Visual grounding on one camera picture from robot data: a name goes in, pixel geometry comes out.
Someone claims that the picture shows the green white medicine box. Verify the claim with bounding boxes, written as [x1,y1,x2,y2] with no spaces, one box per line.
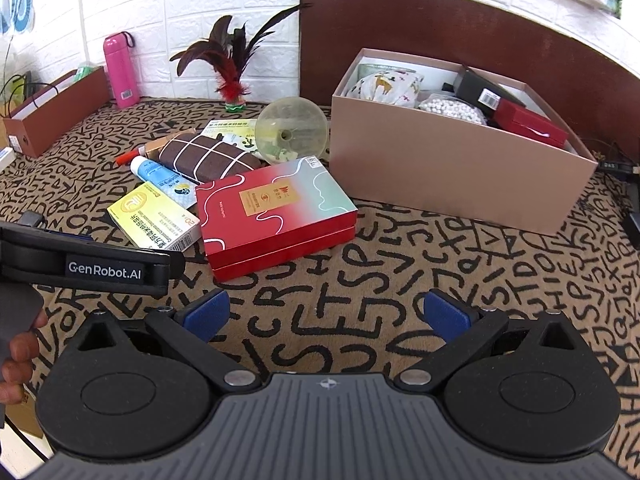
[202,119,266,155]

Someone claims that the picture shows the brown checked glasses case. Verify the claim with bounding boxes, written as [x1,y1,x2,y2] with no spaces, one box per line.
[159,132,267,184]

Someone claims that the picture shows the brown paper box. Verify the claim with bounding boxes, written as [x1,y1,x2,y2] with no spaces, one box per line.
[0,65,111,159]

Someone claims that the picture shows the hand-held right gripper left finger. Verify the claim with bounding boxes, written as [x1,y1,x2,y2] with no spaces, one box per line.
[65,289,261,392]

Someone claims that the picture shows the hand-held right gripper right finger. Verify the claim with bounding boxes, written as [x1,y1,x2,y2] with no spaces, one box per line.
[396,289,576,392]

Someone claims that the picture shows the small wooden box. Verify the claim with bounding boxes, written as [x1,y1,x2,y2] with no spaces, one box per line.
[139,128,198,159]

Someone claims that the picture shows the clear plastic cup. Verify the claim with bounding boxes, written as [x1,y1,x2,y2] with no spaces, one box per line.
[255,97,334,166]

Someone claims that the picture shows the red black feather shuttlecock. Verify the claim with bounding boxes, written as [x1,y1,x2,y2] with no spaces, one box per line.
[170,2,314,113]

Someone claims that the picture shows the person's left hand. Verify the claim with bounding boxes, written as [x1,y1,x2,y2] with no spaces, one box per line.
[0,314,49,406]

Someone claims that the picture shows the black power adapter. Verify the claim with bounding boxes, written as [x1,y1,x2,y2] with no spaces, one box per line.
[597,152,640,182]

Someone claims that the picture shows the black box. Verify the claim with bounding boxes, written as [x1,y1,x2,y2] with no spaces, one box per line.
[452,66,527,117]

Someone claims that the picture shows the large brown cardboard box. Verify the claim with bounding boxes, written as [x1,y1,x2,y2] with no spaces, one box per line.
[327,47,599,237]

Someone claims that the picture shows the dark red box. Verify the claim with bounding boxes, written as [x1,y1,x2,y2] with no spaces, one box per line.
[492,99,570,150]

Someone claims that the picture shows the red gradient gift box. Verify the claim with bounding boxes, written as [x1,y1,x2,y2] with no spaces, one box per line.
[195,157,359,284]

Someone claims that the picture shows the wall poster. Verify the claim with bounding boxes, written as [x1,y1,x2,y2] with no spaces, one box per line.
[0,0,40,37]

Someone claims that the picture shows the brown wooden headboard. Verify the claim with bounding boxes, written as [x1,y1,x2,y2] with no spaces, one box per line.
[299,0,640,171]

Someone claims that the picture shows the letter printed blanket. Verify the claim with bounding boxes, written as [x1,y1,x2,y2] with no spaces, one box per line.
[0,95,640,461]

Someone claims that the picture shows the black cable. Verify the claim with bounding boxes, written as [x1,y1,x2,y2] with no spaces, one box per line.
[0,35,33,108]

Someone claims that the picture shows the bag of white beads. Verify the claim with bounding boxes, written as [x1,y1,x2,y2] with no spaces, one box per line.
[419,92,489,126]

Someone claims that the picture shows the pink thermos bottle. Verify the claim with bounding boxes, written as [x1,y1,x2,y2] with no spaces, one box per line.
[103,31,141,109]

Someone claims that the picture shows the blue white bottle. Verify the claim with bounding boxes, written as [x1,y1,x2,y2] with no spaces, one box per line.
[130,155,197,211]

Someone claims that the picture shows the deer printed cloth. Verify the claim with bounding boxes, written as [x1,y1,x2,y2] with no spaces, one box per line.
[344,72,425,109]

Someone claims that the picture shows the yellow medicine box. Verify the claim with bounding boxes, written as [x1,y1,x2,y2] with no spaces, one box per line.
[106,183,202,253]

